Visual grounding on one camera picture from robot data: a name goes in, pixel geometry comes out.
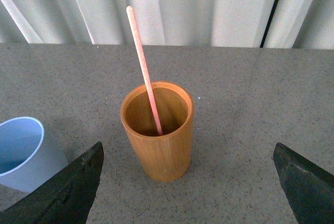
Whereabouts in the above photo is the bamboo wooden chopstick holder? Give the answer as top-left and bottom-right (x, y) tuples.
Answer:
(120, 81), (195, 182)

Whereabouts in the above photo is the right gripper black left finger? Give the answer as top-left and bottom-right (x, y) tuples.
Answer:
(1, 142), (104, 223)

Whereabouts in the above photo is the blue plastic cup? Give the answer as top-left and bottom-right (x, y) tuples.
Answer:
(1, 116), (68, 193)

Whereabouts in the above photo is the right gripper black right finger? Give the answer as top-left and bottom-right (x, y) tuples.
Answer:
(273, 143), (333, 223)

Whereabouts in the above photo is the white pleated curtain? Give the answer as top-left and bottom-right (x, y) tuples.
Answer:
(1, 0), (333, 49)

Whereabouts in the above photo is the pink chopstick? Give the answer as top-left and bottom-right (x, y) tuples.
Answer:
(126, 6), (163, 136)

